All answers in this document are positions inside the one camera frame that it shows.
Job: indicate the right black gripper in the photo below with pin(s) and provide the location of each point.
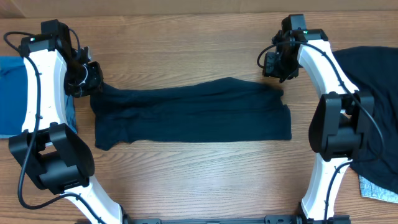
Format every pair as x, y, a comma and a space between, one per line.
270, 65

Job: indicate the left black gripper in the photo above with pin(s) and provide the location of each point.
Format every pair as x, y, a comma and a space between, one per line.
94, 79

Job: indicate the dark navy t-shirt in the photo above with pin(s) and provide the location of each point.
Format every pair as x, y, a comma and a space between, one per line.
223, 110

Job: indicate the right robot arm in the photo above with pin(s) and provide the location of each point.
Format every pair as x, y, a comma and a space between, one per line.
340, 125

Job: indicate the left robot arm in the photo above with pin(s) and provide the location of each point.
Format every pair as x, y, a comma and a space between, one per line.
48, 149

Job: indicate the folded light blue jeans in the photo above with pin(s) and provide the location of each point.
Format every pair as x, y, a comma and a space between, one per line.
70, 112

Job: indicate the folded blue t-shirt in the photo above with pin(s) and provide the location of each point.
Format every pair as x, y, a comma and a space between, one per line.
13, 95

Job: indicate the dark navy garment pile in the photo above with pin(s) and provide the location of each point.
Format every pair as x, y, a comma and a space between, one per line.
374, 69

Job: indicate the light denim garment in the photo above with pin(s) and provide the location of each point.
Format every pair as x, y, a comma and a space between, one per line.
371, 190

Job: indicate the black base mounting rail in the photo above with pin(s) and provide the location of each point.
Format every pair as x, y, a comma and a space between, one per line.
211, 221

